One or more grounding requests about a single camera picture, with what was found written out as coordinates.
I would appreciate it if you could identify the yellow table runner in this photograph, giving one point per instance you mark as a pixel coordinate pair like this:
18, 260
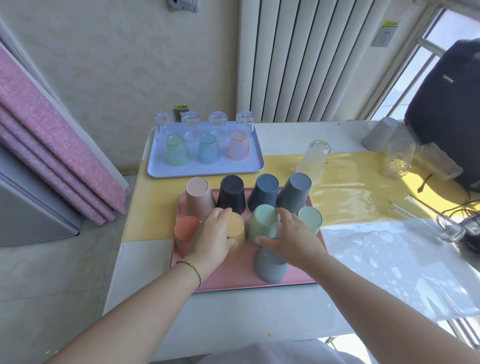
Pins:
360, 195

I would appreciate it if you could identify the grey wall bracket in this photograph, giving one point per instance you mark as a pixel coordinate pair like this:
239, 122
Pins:
182, 5

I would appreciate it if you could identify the orange plastic cup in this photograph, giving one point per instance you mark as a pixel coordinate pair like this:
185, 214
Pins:
183, 232

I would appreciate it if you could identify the translucent pink cup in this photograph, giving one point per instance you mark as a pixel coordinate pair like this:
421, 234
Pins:
239, 145

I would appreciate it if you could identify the wide clear glass tumbler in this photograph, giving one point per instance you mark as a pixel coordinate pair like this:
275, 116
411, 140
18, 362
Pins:
438, 163

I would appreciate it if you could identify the yellow plastic cup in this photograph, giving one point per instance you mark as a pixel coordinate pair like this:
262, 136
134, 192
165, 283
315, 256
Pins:
237, 228

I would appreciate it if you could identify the pink plastic tray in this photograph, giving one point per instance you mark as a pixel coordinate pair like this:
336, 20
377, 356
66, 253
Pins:
240, 277

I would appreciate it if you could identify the translucent green cup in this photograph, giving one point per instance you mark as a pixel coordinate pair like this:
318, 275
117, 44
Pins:
178, 150

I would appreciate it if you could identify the person's left hand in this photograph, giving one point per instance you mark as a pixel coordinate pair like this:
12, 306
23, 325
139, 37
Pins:
208, 243

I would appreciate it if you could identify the dark blue plastic cup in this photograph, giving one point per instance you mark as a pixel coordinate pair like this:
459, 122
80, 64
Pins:
263, 193

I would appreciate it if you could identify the light grey plastic cup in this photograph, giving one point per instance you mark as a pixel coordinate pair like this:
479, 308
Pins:
379, 135

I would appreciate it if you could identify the translucent blue cup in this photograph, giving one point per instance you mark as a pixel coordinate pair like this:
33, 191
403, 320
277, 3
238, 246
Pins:
209, 149

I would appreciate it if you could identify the lavender plastic tray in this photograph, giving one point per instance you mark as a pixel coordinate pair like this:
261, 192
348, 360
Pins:
210, 168

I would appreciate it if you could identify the pink folded mat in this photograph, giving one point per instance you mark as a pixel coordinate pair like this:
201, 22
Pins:
52, 142

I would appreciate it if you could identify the sage green plastic cup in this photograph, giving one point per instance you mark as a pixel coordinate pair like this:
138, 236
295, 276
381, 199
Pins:
264, 223

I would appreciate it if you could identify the black backpack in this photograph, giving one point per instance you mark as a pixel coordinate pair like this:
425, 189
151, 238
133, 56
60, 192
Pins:
446, 101

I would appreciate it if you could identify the person's left thumb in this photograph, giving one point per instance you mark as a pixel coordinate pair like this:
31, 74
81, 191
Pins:
230, 243

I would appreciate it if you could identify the person's left forearm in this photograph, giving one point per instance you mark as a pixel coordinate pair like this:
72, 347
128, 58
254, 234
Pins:
142, 322

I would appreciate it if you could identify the white panel radiator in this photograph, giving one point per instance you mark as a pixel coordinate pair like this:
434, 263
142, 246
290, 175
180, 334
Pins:
300, 56

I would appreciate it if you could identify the pink ribbed plastic cup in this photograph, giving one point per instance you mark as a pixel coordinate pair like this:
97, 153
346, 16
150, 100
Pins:
198, 198

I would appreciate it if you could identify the slim tall clear glass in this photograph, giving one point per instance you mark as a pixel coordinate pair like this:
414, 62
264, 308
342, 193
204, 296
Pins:
427, 221

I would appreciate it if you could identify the small black device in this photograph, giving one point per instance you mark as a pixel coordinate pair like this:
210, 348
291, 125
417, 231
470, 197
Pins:
471, 228

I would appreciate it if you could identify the white window frame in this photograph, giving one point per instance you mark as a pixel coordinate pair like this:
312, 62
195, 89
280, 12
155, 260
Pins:
412, 63

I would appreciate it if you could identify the person's right forearm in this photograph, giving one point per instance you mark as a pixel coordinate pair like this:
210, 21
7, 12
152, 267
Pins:
378, 315

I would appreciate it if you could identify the grey cabinet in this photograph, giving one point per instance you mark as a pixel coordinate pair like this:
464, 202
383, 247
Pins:
30, 202

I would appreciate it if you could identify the person's right thumb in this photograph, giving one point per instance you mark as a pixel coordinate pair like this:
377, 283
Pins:
270, 242

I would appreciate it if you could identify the person's right hand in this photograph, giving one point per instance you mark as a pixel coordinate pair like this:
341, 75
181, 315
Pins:
300, 243

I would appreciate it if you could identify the tall clear glass jar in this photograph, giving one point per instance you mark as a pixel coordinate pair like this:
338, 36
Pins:
314, 161

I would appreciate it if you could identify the patterned clear glass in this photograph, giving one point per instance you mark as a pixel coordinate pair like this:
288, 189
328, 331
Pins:
399, 159

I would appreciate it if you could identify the white wall socket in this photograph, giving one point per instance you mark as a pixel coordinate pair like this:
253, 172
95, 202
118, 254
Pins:
383, 37

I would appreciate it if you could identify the grey ribbed plastic cup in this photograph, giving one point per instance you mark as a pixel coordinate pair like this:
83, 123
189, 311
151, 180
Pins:
268, 268

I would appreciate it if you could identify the black plastic cup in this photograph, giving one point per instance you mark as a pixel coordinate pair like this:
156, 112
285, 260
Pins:
231, 195

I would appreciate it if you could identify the mint green plastic cup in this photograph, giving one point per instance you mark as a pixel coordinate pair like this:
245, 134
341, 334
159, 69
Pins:
313, 219

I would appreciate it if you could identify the yellow warning sticker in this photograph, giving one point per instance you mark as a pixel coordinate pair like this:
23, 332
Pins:
390, 24

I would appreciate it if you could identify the person's white clothing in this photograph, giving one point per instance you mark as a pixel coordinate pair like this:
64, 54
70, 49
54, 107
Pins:
285, 354

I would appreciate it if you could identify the slate blue ribbed cup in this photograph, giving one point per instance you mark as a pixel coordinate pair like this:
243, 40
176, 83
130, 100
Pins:
296, 195

